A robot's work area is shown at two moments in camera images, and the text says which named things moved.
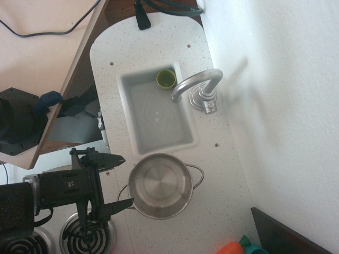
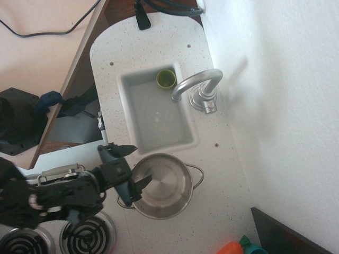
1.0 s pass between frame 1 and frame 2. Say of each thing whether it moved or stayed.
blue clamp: stayed
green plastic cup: stayed
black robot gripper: moved
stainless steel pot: stayed
